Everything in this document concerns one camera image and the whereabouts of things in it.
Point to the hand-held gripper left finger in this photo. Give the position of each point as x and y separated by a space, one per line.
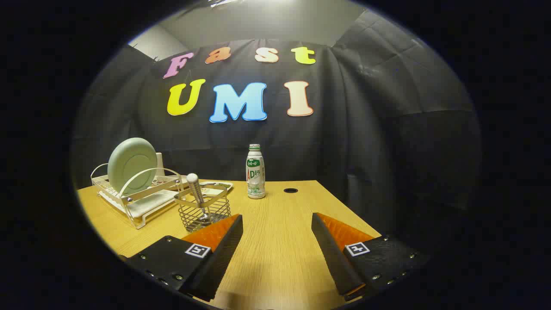
224 254

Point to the white green drink bottle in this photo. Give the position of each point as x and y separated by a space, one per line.
255 172

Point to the pale green plate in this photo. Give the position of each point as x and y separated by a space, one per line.
131 165

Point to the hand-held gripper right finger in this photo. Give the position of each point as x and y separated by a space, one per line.
331 254

